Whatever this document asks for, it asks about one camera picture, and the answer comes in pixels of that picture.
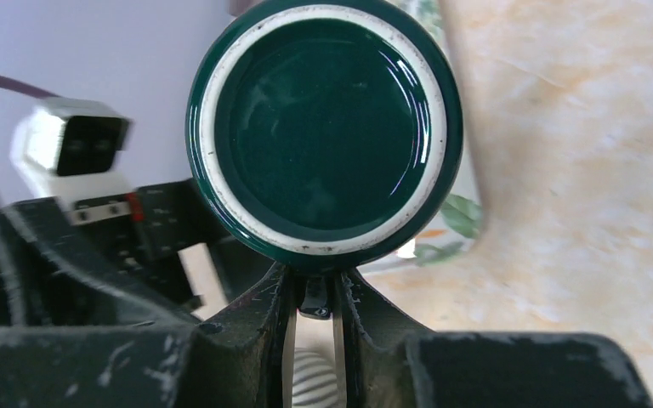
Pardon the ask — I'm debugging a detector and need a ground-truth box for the white floral tray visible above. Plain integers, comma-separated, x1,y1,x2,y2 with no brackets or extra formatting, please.
359,0,482,275

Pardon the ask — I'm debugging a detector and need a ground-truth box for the dark green mug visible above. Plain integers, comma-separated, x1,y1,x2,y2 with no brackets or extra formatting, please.
185,1,464,277

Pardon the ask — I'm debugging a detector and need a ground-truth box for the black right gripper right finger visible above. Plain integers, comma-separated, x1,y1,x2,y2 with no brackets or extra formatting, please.
334,269,653,407

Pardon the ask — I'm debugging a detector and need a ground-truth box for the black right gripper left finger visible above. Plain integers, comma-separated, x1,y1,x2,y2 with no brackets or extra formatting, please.
0,266,294,407

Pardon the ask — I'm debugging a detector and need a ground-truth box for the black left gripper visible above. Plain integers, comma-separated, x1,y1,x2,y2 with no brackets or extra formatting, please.
0,179,271,326

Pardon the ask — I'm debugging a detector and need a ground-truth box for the striped grey white mug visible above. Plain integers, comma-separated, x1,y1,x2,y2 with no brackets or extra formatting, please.
292,348,343,408

